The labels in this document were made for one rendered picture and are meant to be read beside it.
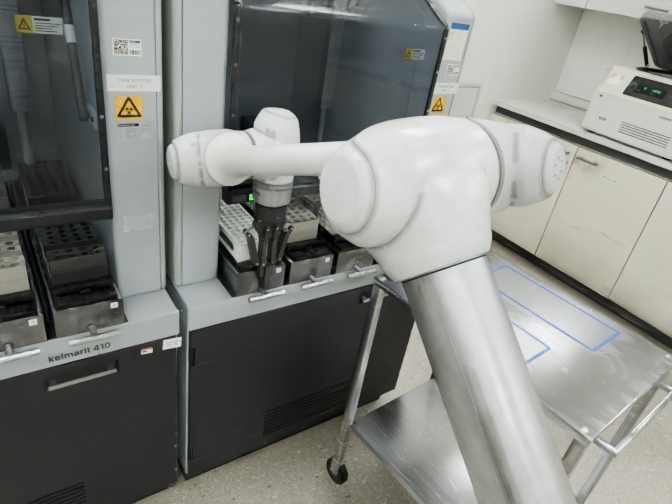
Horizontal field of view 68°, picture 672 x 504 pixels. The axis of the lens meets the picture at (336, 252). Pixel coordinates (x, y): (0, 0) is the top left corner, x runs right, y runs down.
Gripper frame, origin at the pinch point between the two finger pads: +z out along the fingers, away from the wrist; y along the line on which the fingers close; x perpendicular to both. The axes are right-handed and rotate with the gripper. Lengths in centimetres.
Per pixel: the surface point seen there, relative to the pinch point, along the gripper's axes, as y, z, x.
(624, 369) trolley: -56, -1, 65
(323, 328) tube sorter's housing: -23.0, 25.8, -1.9
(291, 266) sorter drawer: -8.6, 0.2, -1.5
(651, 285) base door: -228, 52, 12
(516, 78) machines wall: -244, -26, -121
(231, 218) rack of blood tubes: 1.0, -7.0, -19.0
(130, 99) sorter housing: 28, -41, -10
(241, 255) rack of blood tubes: 4.3, -3.7, -5.0
